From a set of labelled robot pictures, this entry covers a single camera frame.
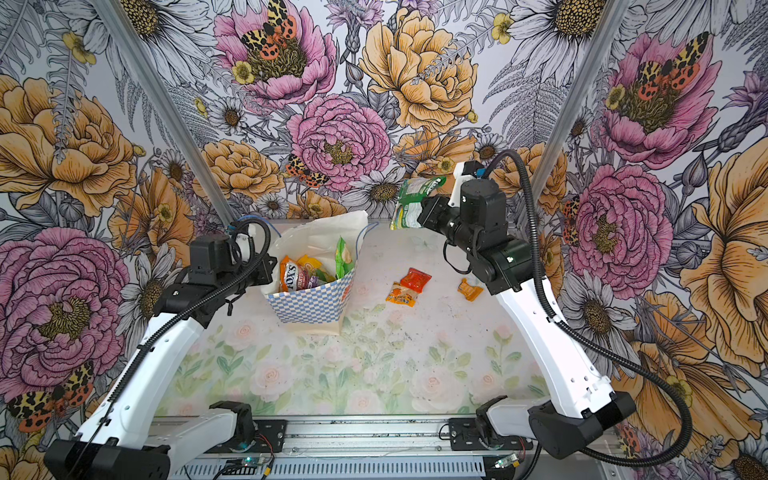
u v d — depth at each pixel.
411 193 0.70
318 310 0.78
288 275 0.83
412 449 0.74
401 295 0.99
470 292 1.00
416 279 1.02
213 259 0.55
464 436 0.73
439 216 0.56
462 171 0.56
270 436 0.73
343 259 0.85
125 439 0.38
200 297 0.50
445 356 0.87
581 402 0.38
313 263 0.97
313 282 0.85
